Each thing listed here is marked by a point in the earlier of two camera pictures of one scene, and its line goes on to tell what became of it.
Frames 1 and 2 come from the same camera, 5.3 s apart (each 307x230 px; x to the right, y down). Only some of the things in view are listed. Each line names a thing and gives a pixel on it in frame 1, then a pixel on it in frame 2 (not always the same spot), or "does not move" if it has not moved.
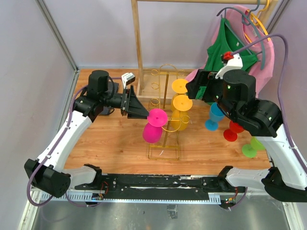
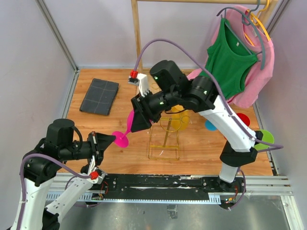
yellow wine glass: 180,119 does not move
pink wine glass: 152,131 -> 122,139
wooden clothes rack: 143,93 does not move
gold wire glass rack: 169,148 does not move
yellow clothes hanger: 259,23 does not move
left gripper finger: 135,109 -> 103,141
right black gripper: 202,77 -> 141,120
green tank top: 229,42 does not move
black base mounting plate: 161,186 does not move
